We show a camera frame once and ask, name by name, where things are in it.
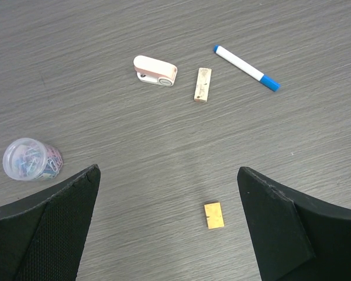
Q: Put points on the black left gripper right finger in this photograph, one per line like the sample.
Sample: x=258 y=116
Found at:
x=295 y=236

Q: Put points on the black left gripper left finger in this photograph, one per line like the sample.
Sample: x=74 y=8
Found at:
x=42 y=236

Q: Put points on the blue white marker pen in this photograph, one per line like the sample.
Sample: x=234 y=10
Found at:
x=247 y=68

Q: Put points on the pink white mini stapler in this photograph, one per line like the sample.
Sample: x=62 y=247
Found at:
x=154 y=71

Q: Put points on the clear jar of paper clips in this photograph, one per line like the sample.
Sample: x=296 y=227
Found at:
x=28 y=159

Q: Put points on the small yellow eraser block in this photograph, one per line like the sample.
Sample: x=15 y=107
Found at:
x=213 y=213

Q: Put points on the long beige eraser block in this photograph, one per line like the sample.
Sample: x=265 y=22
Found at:
x=202 y=84

